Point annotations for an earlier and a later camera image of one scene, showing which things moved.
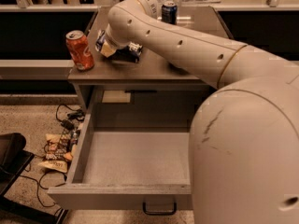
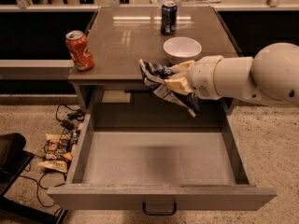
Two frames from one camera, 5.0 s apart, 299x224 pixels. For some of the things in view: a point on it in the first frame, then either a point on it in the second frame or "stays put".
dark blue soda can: x=169 y=12 stays put
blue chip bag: x=129 y=53 to x=153 y=76
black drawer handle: x=160 y=213 stays put
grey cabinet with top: x=153 y=87 stays put
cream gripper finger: x=106 y=49 to x=178 y=85
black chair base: x=14 y=159 stays put
